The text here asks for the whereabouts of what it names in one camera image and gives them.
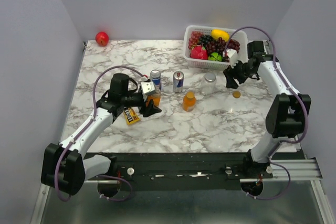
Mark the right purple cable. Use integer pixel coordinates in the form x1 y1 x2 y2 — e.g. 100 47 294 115
223 26 308 200

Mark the gold bottle cap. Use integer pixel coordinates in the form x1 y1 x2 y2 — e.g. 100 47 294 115
185 91 195 99
233 91 241 98

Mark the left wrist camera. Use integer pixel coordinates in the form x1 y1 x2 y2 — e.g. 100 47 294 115
140 81 156 96

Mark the blue energy can left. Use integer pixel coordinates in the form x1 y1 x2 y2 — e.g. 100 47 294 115
150 69 162 90

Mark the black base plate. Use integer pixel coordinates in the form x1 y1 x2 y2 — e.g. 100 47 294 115
54 152 305 192

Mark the red dragon fruit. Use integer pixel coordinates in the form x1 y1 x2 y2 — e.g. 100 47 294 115
190 45 208 60

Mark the aluminium rail frame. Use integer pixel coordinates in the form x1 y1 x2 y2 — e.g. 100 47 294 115
31 151 335 223

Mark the dark red grape bunch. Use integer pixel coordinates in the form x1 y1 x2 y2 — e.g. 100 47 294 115
205 38 240 62

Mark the red apple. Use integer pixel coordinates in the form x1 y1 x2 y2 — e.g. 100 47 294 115
95 31 109 47

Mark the yellow candy packet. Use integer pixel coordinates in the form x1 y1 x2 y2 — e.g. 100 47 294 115
123 108 140 125

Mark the silver jar lid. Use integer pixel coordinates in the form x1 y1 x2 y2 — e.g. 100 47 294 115
204 72 216 82

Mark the green round fruit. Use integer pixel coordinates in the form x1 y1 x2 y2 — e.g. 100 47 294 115
208 52 222 62

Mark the clear glass jar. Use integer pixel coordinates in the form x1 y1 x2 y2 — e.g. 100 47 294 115
201 76 216 95

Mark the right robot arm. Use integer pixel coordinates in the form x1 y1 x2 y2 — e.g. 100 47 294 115
223 49 311 178

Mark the purple cable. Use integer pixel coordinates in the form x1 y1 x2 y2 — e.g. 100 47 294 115
54 65 149 202
223 26 308 200

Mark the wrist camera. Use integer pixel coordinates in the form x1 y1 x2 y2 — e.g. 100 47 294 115
223 49 239 68
140 81 156 96

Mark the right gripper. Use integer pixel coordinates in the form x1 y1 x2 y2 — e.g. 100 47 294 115
223 57 255 89

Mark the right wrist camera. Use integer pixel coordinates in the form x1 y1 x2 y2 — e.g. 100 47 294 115
223 49 239 68

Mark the orange juice bottle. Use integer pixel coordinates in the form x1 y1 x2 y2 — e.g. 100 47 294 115
182 96 196 112
146 89 161 107

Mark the light red grape bunch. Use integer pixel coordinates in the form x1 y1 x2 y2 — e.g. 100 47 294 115
188 31 203 50

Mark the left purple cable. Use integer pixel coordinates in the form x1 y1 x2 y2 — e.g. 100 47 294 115
54 65 149 202

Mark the black grape bunch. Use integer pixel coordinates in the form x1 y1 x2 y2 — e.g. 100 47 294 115
197 35 214 47

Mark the blue silver energy can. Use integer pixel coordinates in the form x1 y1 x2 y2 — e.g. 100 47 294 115
173 71 184 93

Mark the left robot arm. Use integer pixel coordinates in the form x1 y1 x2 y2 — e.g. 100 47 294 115
41 73 161 196

